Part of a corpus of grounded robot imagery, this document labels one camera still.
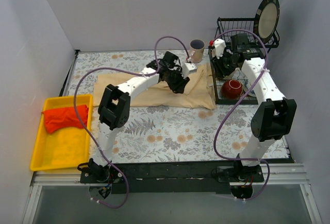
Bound orange red cloth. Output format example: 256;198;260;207
42;107;84;134

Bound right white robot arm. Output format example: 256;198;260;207
209;30;297;182

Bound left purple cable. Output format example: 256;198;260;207
73;36;129;209

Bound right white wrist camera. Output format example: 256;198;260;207
209;39;226;59

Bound red bowl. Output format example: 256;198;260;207
221;79;242;99

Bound black rimmed beige plate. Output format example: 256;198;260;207
253;0;280;44

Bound yellow plastic tray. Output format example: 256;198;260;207
30;94;93;171

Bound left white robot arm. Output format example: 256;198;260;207
78;51;197;183

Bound black wire dish rack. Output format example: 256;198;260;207
208;17;280;105

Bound floral table mat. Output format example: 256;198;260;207
65;49;289;163

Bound aluminium frame rail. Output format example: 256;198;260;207
23;163;322;223

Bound beige t shirt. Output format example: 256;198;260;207
93;63;216;110

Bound pink ceramic mug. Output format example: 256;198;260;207
189;39;205;63

